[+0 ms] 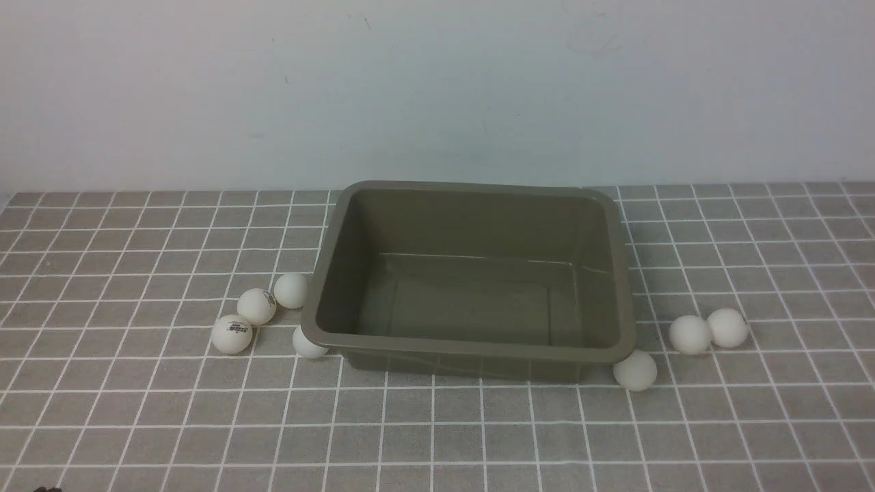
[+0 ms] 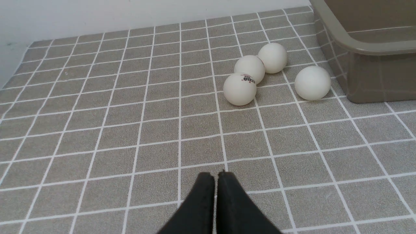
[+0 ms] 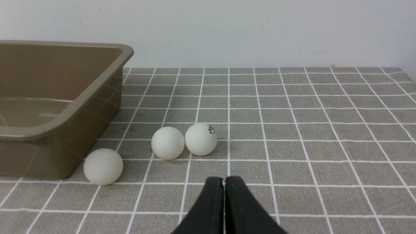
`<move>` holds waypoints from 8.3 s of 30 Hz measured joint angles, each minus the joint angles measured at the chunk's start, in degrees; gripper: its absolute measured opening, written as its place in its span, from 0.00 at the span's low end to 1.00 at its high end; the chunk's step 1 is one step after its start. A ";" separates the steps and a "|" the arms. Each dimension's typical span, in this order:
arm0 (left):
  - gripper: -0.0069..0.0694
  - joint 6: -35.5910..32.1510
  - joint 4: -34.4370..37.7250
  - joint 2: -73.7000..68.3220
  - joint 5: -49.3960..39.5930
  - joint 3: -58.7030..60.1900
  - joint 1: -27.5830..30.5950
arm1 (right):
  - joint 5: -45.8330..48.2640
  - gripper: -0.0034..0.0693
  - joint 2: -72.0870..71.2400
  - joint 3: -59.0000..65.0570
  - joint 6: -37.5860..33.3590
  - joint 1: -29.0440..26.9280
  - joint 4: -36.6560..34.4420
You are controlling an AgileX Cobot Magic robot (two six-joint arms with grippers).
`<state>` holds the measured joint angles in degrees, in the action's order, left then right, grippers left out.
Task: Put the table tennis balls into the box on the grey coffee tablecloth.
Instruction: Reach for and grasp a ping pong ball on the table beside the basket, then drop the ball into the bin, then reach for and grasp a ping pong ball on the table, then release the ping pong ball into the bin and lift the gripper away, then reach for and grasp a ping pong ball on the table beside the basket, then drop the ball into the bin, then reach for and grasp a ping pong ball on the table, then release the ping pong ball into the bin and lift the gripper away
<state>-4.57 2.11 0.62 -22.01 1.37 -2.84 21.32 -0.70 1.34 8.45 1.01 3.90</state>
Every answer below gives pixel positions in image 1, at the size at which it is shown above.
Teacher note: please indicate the olive green plastic bin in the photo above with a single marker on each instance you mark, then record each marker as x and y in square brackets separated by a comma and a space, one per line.
[473, 280]

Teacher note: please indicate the white table-tennis ball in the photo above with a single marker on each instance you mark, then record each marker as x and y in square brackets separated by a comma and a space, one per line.
[305, 348]
[290, 290]
[637, 372]
[690, 335]
[257, 305]
[728, 327]

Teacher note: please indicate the white ball with logo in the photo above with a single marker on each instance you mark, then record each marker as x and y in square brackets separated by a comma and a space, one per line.
[231, 334]

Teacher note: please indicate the grey checked tablecloth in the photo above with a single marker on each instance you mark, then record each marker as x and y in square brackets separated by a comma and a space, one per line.
[110, 381]

